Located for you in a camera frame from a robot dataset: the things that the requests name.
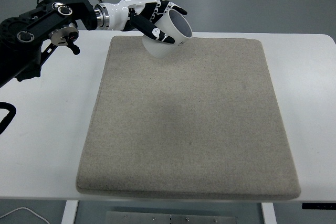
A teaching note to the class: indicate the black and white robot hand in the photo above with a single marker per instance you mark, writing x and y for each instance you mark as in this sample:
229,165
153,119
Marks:
127,15

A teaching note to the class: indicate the white ribbed cup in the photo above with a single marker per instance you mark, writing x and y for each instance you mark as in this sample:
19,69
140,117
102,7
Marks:
174,25

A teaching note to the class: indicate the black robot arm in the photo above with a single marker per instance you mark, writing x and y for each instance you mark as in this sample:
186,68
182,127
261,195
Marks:
29,39

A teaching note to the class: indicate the beige fabric mat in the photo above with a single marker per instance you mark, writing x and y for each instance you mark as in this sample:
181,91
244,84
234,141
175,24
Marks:
202,123

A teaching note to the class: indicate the white table leg left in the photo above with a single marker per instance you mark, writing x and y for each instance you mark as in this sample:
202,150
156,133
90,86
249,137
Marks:
70,212

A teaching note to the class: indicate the white table leg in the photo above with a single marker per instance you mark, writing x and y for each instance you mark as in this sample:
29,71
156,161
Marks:
268,213
70,212

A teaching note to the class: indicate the white table leg right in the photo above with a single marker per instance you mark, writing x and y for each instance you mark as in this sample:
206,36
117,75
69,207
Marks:
268,213

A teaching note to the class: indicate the black table control panel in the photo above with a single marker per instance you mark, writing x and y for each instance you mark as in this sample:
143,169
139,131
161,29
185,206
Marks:
319,206

